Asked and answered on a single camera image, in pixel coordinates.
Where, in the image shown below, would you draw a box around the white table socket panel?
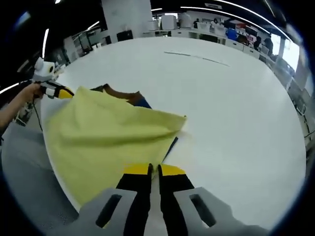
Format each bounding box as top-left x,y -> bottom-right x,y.
163,50 -> 231,67

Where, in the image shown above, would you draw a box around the black cabinet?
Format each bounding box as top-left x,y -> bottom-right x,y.
117,30 -> 133,42

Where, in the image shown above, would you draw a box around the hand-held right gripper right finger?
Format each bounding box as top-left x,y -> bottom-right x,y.
157,164 -> 270,236

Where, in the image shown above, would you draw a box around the person's left hand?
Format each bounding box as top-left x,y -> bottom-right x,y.
22,83 -> 44,102

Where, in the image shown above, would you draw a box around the black cable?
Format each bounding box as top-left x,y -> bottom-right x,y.
31,98 -> 44,131

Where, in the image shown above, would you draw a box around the white square pillar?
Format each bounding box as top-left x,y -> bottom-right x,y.
101,0 -> 152,44

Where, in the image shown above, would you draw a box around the yellow garment blue grey sleeves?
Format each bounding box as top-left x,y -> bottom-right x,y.
44,83 -> 188,206

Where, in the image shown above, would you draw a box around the white appliance box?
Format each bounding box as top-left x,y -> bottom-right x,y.
161,15 -> 178,30

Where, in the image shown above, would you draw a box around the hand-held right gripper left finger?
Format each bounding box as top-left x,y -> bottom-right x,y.
48,163 -> 154,236

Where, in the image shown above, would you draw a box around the white counter cabinets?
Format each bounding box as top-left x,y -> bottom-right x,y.
144,28 -> 274,59

